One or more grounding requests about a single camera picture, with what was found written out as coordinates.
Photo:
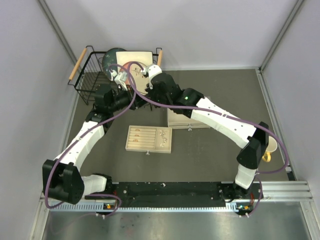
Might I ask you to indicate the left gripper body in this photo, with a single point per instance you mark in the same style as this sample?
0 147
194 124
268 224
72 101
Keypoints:
135 105

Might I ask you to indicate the beige jewelry box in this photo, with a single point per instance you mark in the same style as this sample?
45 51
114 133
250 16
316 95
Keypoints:
179 121

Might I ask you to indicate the beige ring tray drawer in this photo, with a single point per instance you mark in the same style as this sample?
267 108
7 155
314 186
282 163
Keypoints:
154 139

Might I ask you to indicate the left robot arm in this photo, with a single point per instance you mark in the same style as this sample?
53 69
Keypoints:
61 177

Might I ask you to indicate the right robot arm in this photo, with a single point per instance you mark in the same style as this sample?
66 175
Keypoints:
252 140

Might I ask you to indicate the pink and cream round plate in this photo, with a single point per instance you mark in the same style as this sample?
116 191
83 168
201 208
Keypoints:
135 70

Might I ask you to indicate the cream square plate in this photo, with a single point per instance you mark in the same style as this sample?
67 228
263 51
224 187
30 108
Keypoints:
144 57

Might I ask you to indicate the dark green round plate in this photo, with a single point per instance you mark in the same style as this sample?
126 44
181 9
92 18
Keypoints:
109 58

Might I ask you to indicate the yellow mug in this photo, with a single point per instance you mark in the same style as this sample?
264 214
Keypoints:
272 147

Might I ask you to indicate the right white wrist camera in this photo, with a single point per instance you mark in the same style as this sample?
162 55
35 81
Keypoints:
151 71

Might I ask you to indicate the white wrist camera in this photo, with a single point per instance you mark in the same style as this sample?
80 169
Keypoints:
151 71
119 78

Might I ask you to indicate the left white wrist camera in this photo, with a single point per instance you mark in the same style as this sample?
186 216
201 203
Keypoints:
119 78

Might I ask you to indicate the black wire dish rack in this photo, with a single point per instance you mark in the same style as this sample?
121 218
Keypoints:
87 74

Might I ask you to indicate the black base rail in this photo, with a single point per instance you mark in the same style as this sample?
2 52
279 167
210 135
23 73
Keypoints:
178 194

